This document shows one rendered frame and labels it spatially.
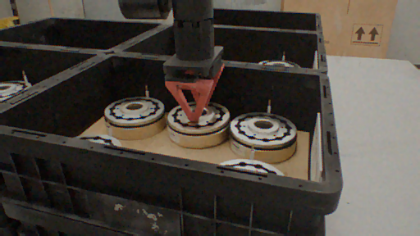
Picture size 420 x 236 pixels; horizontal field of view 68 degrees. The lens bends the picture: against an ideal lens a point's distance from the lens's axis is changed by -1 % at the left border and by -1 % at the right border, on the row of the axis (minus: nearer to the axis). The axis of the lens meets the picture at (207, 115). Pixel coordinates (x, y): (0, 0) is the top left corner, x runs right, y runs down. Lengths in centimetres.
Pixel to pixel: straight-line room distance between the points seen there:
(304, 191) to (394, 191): 44
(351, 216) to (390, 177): 16
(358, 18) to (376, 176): 279
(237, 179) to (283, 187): 4
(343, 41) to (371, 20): 30
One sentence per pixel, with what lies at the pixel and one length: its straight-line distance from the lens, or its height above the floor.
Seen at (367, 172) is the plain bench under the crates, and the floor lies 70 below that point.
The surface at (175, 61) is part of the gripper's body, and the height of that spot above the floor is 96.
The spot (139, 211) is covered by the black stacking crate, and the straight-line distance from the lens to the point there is 35.
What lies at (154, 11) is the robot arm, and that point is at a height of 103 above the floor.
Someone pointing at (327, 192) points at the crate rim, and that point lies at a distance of 27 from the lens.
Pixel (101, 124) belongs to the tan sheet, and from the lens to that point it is 58.
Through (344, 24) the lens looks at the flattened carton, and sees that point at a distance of 340.
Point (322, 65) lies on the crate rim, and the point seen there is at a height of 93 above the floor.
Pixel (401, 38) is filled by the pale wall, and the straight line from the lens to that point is 377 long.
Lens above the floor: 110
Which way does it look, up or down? 28 degrees down
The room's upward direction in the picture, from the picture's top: straight up
